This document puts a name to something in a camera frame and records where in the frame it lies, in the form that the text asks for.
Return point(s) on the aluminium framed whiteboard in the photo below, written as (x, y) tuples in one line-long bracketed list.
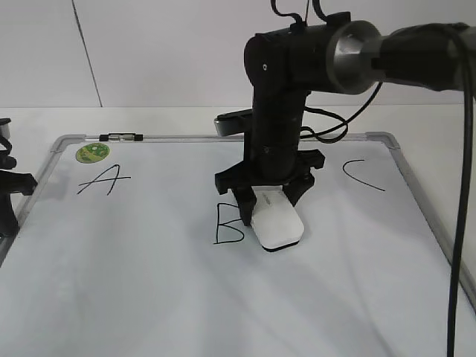
[(138, 255)]

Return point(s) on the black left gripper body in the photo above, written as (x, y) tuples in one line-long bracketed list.
[(11, 183)]

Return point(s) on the green round magnet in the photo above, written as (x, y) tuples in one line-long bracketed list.
[(92, 153)]

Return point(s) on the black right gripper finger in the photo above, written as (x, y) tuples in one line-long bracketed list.
[(296, 188), (246, 201)]

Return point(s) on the black silver marker clip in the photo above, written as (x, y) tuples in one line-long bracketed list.
[(133, 137)]

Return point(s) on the white whiteboard eraser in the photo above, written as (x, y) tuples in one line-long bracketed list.
[(275, 221)]

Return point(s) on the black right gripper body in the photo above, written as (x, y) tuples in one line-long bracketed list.
[(271, 156)]

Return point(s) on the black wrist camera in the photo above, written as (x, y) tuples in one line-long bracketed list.
[(233, 123)]

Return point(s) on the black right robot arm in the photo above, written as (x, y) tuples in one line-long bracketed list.
[(343, 57)]

